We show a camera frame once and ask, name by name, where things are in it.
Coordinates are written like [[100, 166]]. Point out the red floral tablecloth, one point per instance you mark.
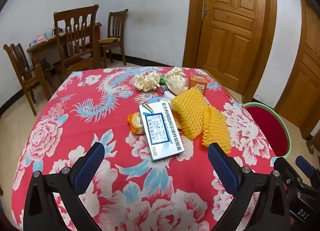
[[75, 126]]

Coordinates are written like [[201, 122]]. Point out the cream paper ball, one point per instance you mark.
[[147, 82], [176, 81]]

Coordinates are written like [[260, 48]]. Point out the red basin with green rim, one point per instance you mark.
[[267, 126]]

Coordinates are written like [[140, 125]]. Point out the wooden panel door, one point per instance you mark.
[[305, 71], [230, 21]]

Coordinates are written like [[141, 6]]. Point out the yellow seat cushion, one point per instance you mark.
[[108, 40]]

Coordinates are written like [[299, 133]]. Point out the dark wooden chair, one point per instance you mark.
[[22, 71], [116, 26], [72, 33]]

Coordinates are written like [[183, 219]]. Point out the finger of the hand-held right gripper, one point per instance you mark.
[[307, 167], [290, 174]]

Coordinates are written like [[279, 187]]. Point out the small green plastic piece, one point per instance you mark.
[[162, 80]]

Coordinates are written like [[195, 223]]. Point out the clear plastic bag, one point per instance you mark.
[[168, 95]]

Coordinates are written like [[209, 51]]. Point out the yellow foam net sleeve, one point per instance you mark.
[[190, 111], [215, 128]]

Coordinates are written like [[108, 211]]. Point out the teal container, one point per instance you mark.
[[48, 33]]

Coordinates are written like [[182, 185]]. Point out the orange carton box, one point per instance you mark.
[[198, 79]]

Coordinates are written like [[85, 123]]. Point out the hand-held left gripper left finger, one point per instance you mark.
[[88, 168]]

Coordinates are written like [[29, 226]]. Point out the dark wooden dining table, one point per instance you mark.
[[40, 47]]

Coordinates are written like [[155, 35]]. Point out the pink and blue packets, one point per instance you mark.
[[37, 39]]

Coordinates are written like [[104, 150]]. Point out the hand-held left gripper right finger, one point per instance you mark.
[[222, 168]]

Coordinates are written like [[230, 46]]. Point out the light blue round lid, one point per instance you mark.
[[154, 101]]

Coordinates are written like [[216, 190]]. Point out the orange snack wrapper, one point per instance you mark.
[[135, 123]]

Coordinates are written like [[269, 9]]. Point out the white medicine box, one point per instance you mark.
[[160, 131]]

